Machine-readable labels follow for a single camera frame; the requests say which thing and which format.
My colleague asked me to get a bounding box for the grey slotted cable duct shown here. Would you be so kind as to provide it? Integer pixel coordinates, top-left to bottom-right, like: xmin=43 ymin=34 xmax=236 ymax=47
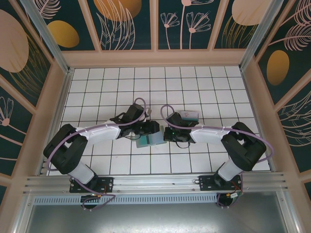
xmin=34 ymin=195 xmax=219 ymax=205

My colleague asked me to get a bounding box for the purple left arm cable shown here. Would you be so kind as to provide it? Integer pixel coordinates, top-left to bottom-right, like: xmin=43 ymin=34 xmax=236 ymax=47
xmin=46 ymin=98 xmax=148 ymax=212

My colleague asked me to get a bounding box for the small circuit board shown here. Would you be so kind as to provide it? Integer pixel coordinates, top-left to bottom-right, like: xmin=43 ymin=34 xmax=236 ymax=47
xmin=227 ymin=191 xmax=243 ymax=201

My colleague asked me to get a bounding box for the green card holder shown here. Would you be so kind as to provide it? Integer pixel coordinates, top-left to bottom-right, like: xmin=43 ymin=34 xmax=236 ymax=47
xmin=135 ymin=126 xmax=168 ymax=149

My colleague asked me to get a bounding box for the aluminium corner post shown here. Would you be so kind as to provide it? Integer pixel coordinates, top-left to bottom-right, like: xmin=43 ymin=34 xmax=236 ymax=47
xmin=239 ymin=0 xmax=292 ymax=71
xmin=20 ymin=0 xmax=74 ymax=75

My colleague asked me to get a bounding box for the aluminium table edge rail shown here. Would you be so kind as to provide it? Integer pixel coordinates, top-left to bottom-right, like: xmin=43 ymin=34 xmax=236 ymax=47
xmin=36 ymin=69 xmax=74 ymax=177
xmin=241 ymin=69 xmax=275 ymax=172

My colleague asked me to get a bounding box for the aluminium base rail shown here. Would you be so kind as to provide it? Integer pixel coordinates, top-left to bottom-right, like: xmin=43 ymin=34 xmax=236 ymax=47
xmin=23 ymin=171 xmax=290 ymax=195

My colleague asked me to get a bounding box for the grey metal panel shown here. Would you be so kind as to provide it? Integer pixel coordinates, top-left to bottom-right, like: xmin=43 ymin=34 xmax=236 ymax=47
xmin=14 ymin=203 xmax=301 ymax=233

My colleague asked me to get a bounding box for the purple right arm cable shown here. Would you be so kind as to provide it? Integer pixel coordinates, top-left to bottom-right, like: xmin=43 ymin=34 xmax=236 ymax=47
xmin=160 ymin=104 xmax=273 ymax=209

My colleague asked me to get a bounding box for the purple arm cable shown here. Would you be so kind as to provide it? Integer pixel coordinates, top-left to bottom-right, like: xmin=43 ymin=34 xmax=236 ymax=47
xmin=160 ymin=104 xmax=273 ymax=209
xmin=46 ymin=98 xmax=148 ymax=212

